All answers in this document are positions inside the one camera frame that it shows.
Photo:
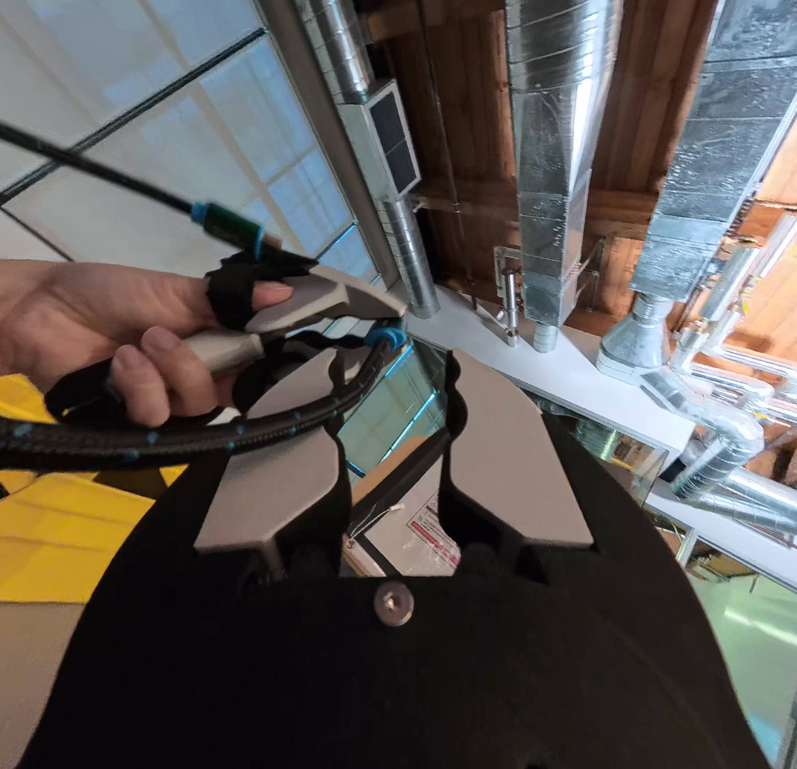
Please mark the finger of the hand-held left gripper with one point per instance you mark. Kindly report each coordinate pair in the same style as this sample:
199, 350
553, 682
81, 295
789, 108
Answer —
361, 296

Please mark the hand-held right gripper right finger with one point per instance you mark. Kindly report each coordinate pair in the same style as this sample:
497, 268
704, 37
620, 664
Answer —
517, 470

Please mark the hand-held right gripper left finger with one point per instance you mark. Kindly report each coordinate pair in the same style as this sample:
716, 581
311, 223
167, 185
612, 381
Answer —
268, 501

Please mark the yellow plastic bin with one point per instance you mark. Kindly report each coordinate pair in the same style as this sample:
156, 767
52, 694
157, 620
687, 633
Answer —
62, 532

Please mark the person's left hand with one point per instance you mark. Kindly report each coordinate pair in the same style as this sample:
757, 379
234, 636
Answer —
93, 308

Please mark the instruction sheet in plastic sleeve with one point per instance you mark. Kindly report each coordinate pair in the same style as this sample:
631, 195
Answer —
398, 545

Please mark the insulated silver pipes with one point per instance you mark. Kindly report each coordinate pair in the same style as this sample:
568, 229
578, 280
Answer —
735, 433

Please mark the large office window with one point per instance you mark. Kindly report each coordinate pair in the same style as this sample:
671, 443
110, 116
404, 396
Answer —
124, 34

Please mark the silver ventilation duct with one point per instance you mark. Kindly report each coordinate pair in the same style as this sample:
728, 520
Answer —
330, 34

